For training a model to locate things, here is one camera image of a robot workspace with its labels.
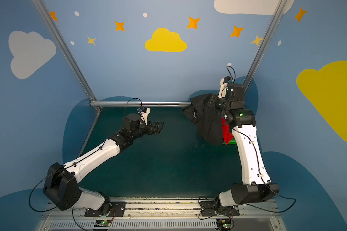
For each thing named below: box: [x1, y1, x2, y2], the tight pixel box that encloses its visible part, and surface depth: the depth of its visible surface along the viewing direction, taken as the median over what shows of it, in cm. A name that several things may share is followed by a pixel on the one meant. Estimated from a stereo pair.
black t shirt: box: [181, 93, 225, 145], surface depth 78 cm
